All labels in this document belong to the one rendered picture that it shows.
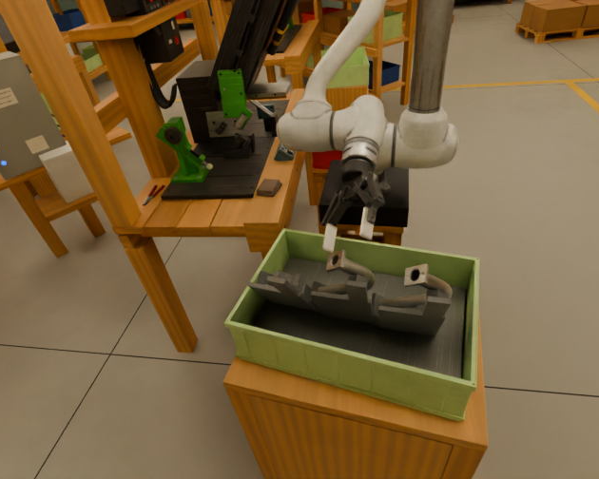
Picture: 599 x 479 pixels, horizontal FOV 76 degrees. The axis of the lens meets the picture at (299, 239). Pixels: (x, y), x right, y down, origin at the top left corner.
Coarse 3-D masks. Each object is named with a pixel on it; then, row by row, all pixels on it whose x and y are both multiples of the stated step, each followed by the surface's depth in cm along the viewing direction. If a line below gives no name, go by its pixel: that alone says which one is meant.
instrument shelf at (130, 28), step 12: (180, 0) 173; (192, 0) 181; (156, 12) 150; (168, 12) 159; (180, 12) 169; (108, 24) 139; (120, 24) 136; (132, 24) 134; (144, 24) 140; (156, 24) 149; (72, 36) 137; (84, 36) 136; (96, 36) 136; (108, 36) 135; (120, 36) 135; (132, 36) 135
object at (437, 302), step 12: (432, 300) 77; (444, 300) 77; (384, 312) 91; (396, 312) 89; (408, 312) 88; (420, 312) 88; (432, 312) 84; (444, 312) 82; (384, 324) 102; (396, 324) 100; (408, 324) 98; (420, 324) 95; (432, 324) 93
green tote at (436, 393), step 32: (288, 256) 135; (320, 256) 130; (352, 256) 125; (384, 256) 120; (416, 256) 115; (448, 256) 111; (256, 352) 105; (288, 352) 99; (320, 352) 94; (352, 352) 90; (352, 384) 98; (384, 384) 93; (416, 384) 88; (448, 384) 83; (448, 416) 91
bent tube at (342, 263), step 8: (328, 256) 86; (336, 256) 85; (344, 256) 82; (328, 264) 85; (336, 264) 82; (344, 264) 83; (352, 264) 84; (352, 272) 85; (360, 272) 85; (368, 272) 87; (368, 280) 88; (320, 288) 106; (328, 288) 104; (336, 288) 101; (344, 288) 99; (368, 288) 92
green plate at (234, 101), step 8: (224, 72) 175; (232, 72) 174; (240, 72) 174; (224, 80) 176; (232, 80) 175; (240, 80) 175; (232, 88) 177; (240, 88) 177; (224, 96) 179; (232, 96) 178; (240, 96) 178; (224, 104) 180; (232, 104) 180; (240, 104) 179; (224, 112) 182; (232, 112) 182; (240, 112) 181
